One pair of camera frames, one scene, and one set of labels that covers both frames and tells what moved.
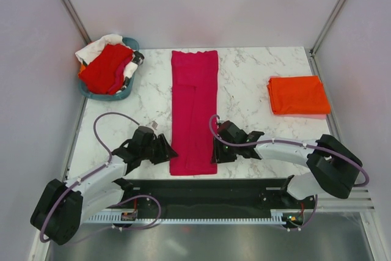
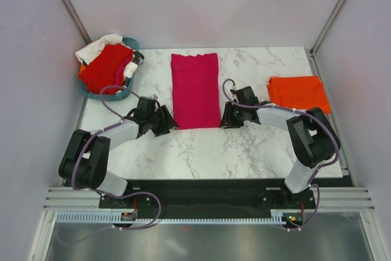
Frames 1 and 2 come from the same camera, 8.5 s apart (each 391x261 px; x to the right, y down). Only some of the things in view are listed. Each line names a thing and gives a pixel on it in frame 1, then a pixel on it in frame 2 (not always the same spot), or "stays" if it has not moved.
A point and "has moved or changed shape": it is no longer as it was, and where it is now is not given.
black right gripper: [217, 156] -> [227, 121]
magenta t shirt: [194, 79] has moved or changed shape
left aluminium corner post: [67, 3] stays
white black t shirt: [87, 52] stays
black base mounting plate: [210, 197] stays
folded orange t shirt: [297, 95] stays
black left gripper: [165, 152] -> [167, 123]
